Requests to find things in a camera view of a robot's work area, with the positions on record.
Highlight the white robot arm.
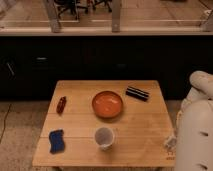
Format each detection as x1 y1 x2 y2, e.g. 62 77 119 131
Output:
174 71 213 171

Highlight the orange bowl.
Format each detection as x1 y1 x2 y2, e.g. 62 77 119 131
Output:
92 91 123 118

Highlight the wooden table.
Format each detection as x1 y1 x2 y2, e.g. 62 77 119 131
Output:
33 80 175 168

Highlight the red snack bag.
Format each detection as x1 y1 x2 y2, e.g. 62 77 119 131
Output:
56 97 66 114

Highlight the white cup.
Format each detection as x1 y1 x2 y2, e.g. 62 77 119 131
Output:
94 127 115 150

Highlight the blue sponge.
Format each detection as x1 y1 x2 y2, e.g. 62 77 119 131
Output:
49 129 65 154

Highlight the black cabinet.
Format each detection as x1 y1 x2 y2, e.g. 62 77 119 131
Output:
0 36 213 99

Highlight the black office chair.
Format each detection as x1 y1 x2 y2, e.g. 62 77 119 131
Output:
54 0 88 20

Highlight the black floor cable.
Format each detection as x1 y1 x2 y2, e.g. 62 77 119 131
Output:
0 103 13 144

